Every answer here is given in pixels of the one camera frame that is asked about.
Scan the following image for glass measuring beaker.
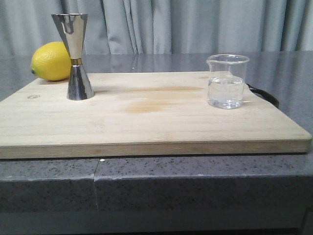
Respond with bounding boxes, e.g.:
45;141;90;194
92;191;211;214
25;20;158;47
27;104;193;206
206;54;249;109

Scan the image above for steel double jigger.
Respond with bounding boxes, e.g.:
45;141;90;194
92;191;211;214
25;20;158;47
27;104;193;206
51;14;94;101

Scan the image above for wooden cutting board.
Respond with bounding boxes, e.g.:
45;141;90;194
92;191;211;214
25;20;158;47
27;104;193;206
0;71;312;159

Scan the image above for grey curtain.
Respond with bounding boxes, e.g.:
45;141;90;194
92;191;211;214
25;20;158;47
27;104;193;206
0;0;313;55

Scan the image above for yellow lemon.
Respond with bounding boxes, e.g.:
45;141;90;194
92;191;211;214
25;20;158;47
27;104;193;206
31;42;71;81

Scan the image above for black cutting board handle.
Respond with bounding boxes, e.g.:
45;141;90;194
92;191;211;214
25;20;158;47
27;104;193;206
247;84;279;108

